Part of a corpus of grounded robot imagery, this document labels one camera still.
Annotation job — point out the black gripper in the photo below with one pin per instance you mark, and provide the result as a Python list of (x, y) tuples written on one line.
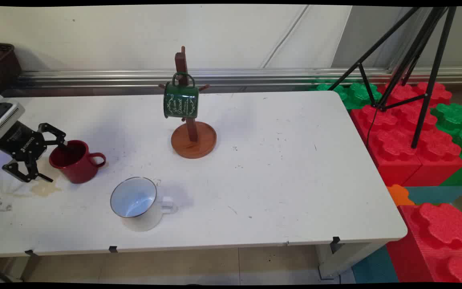
[(18, 142)]

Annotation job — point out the green enamel mug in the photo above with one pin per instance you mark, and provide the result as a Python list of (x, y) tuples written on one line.
[(181, 100)]

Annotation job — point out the red mug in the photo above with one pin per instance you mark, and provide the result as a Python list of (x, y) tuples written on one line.
[(76, 162)]

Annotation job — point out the white enamel mug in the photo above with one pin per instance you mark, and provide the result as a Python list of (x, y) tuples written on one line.
[(138, 202)]

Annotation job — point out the wooden mug tree stand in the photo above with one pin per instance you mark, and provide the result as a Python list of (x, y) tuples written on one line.
[(194, 140)]

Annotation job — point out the green foam building block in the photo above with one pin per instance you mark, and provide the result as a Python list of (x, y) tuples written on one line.
[(455, 120), (357, 94)]

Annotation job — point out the white table leg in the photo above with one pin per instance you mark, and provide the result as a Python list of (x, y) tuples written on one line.
[(347, 257)]

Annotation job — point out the teal foam block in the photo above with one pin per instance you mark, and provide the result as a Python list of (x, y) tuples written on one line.
[(435, 194), (375, 267)]

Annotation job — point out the red foam building block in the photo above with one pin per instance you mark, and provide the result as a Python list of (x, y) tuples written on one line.
[(435, 245), (439, 168), (395, 168)]

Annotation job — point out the orange foam piece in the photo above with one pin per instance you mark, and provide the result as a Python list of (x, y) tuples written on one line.
[(399, 195)]

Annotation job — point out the black tripod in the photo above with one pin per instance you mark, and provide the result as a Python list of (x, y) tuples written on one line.
[(427, 60)]

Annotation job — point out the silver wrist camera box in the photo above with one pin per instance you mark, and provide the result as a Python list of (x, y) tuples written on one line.
[(4, 116)]

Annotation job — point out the aluminium wall rail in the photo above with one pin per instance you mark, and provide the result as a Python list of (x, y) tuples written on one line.
[(255, 76)]

